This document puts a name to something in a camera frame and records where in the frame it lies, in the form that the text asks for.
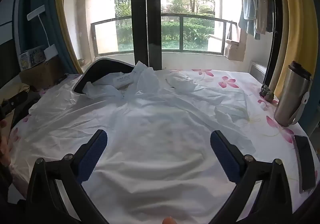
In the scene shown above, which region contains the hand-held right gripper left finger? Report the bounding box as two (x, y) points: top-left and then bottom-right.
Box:
(25, 129), (110, 224)

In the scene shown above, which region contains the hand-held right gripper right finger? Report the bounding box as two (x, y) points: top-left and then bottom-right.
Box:
(207, 130), (293, 224)

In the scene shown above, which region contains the white shirt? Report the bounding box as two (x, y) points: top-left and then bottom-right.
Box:
(7, 66), (255, 224)

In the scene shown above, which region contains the person's left hand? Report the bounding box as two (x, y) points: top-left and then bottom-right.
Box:
(0, 120), (14, 167)

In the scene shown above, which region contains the yellowish pillow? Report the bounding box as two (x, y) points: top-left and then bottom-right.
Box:
(0, 83), (32, 104)

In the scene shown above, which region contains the floral bed sheet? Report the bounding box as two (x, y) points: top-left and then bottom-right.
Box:
(7, 69), (318, 224)

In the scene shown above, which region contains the brown cardboard box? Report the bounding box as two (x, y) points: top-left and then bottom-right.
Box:
(19, 57), (67, 89)

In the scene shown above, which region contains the printed small box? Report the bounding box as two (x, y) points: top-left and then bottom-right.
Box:
(19, 47), (47, 69)

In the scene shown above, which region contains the white power adapter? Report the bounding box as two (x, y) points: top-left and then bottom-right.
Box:
(44, 44), (59, 58)

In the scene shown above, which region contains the small dark figurine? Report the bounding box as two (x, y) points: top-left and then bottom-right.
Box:
(259, 84), (275, 102)

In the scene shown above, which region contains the black smartphone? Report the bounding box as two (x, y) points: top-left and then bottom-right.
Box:
(293, 134), (317, 194)

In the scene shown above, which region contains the blue curtain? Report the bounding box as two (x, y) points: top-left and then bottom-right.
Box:
(15, 0), (75, 74)

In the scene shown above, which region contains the crumpled white plastic bag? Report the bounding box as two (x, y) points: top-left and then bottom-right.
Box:
(166, 72), (198, 92)

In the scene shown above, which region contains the clear plastic packaging bag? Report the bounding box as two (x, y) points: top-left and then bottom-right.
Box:
(82, 61), (163, 100)

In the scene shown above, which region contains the steel thermos bottle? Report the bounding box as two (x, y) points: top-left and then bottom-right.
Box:
(274, 61), (313, 127)

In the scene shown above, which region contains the grey radiator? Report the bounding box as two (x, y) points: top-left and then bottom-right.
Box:
(250, 61), (269, 83)

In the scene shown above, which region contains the white power strip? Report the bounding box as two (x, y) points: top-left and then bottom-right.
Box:
(27, 5), (46, 20)

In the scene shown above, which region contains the yellow curtain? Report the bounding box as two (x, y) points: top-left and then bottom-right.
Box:
(54, 0), (83, 74)
(274, 0), (320, 94)

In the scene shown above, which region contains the cardboard box on balcony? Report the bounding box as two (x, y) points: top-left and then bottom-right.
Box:
(224, 40), (247, 62)

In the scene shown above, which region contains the balcony railing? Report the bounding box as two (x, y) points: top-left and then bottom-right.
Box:
(90, 13), (238, 57)

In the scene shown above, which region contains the hanging light blue shirt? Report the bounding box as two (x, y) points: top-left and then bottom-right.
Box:
(238, 0), (262, 39)

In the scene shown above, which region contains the hanging beige garment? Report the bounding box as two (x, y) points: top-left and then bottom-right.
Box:
(255, 0), (270, 35)

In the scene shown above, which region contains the hanging dark garment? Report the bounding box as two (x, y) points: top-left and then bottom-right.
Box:
(264, 0), (274, 33)

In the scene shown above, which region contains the white cable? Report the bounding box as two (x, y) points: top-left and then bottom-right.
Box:
(37, 15), (52, 48)

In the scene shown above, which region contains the black window frame pillar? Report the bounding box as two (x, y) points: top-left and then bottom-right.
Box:
(130, 0), (163, 69)
(266, 0), (285, 84)

